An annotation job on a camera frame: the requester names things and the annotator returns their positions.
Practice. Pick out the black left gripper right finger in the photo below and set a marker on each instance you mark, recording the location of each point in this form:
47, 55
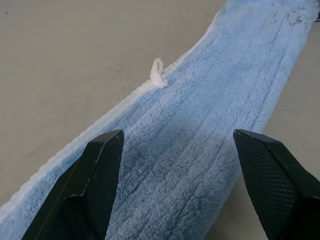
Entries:
277, 185

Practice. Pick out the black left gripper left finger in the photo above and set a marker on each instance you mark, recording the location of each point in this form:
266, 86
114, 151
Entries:
85, 190

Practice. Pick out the light blue fluffy towel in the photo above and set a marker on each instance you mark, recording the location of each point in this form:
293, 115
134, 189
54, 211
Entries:
185, 140

